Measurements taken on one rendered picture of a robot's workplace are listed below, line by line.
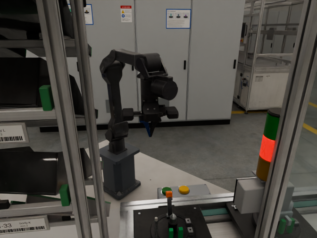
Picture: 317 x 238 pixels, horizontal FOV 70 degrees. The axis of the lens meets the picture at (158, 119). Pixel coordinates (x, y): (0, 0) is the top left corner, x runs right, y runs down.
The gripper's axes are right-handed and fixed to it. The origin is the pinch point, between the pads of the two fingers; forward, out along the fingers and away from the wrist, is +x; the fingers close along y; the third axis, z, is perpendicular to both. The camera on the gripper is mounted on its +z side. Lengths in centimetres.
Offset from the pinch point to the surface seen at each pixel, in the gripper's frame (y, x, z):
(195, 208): 14.9, 28.4, 9.7
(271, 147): 22.3, -9.1, 33.2
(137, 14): 6, -49, -280
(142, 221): -4.0, 28.4, 13.2
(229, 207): 27.5, 28.5, 10.2
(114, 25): -26, -35, -280
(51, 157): -20.0, -10.9, 35.4
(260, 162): 21.6, -4.3, 31.6
